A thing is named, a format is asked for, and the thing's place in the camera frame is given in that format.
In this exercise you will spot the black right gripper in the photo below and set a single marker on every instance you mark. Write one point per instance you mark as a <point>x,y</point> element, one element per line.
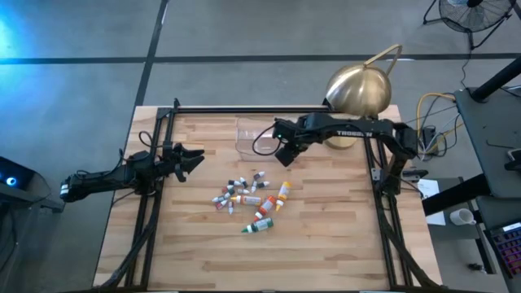
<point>285,156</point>

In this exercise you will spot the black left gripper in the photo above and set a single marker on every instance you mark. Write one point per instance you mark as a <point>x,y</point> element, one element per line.
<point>173,160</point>

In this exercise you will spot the red-capped food coloring bottle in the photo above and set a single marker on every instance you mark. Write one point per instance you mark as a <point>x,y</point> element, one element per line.
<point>266,206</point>

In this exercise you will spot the orange-capped food coloring bottle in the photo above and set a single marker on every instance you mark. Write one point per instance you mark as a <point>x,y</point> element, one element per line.
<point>249,200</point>

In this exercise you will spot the green food coloring bottle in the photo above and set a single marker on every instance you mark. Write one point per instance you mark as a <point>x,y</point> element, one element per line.
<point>260,225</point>

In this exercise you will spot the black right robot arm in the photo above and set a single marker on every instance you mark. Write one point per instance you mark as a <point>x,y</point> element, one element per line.
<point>354,128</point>

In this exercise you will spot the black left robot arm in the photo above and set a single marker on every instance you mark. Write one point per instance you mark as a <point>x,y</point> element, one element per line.
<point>102,179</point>

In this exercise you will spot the clear plastic bin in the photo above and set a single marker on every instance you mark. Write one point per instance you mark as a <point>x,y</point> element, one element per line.
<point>248,138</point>

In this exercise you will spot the brass dome desk lamp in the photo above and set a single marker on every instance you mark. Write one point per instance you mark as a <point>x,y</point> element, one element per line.
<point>358,89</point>

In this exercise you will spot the black clamp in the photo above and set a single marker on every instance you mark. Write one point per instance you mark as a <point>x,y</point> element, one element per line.
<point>415,175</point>

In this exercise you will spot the black power adapter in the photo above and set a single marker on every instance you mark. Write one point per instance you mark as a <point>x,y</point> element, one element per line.
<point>428,136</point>

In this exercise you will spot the white paper sheet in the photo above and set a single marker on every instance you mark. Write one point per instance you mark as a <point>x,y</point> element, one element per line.
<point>429,189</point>

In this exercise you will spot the black flat bar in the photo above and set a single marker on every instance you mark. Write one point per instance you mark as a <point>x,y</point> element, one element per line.
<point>452,197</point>

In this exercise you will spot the black box with blue light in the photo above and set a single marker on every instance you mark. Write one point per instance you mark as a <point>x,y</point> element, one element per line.
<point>16,175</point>

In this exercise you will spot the white mug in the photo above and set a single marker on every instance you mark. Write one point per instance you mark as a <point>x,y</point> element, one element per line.
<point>460,217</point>

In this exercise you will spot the black desk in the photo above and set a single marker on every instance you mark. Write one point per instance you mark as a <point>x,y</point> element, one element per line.
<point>488,134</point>

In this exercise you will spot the small black object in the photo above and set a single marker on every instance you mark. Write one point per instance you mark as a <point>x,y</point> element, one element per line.
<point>476,268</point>

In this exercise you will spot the black round pole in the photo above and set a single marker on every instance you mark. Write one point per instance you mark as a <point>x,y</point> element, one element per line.
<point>500,79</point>

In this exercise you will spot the black floor fan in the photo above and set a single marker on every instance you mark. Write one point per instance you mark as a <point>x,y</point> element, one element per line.
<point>476,16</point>

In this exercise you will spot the backlit keyboard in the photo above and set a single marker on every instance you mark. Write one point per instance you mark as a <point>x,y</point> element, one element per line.
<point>509,248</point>

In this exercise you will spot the black aluminium table frame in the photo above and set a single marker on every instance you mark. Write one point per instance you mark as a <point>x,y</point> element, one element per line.
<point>252,110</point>

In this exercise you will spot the silver metal frame bracket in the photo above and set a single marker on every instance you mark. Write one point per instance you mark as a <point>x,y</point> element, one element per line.
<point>375,175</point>

